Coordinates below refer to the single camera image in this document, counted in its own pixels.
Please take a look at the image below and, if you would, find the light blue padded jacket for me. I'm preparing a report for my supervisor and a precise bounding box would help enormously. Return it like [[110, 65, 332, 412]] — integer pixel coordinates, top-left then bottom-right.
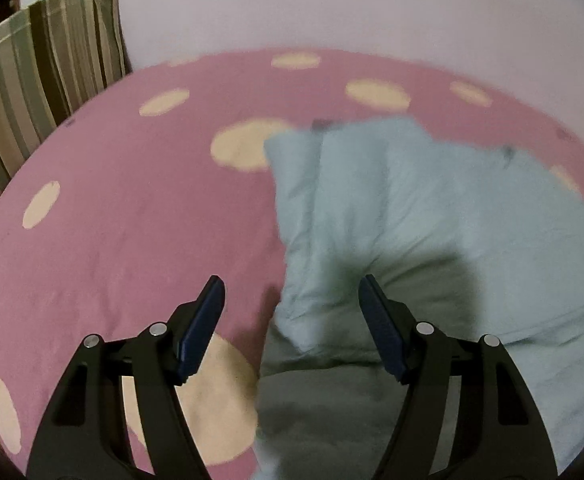
[[254, 118, 584, 479]]

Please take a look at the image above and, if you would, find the pink polka dot bedsheet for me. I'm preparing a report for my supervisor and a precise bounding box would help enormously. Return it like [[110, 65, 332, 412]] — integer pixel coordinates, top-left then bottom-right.
[[0, 50, 584, 479]]

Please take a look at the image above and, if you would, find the green striped pillow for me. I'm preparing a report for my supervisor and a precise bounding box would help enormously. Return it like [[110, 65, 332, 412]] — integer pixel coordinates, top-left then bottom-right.
[[0, 0, 131, 195]]

